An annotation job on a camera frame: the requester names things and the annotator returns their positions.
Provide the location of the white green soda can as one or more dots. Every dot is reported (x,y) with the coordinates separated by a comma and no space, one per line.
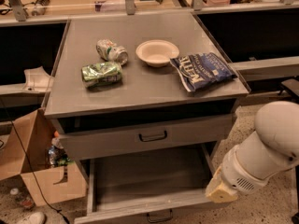
(111,52)

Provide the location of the grey drawer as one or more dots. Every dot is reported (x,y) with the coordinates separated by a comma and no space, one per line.
(208,122)
(149,187)

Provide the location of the small jar on floor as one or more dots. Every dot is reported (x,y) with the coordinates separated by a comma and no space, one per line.
(27,203)

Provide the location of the plastic bottles in box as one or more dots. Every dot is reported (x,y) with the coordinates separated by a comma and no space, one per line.
(56,154)

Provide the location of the white paper bowl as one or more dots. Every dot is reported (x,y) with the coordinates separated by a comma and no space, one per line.
(157,53)

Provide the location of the black office chair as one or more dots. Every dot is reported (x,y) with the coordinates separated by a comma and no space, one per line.
(291,86)

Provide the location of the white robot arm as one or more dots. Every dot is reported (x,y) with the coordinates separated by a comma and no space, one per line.
(273,147)

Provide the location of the grey drawer cabinet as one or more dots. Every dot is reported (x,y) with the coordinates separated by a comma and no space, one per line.
(74,109)

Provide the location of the white shoe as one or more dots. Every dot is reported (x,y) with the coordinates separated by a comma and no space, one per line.
(35,218)

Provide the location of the grey top drawer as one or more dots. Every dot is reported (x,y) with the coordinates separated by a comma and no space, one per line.
(208,122)

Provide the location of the brown cardboard box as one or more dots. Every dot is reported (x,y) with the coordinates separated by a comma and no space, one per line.
(25,155)

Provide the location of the blue chip bag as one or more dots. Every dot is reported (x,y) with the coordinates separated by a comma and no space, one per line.
(199,71)

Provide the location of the crushed green soda can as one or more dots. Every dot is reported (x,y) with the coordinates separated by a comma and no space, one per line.
(101,74)

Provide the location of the yellow foam-covered gripper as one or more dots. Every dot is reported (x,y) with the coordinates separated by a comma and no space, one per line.
(239,174)

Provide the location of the white black handheld tool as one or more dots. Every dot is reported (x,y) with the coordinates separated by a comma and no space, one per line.
(40,7)

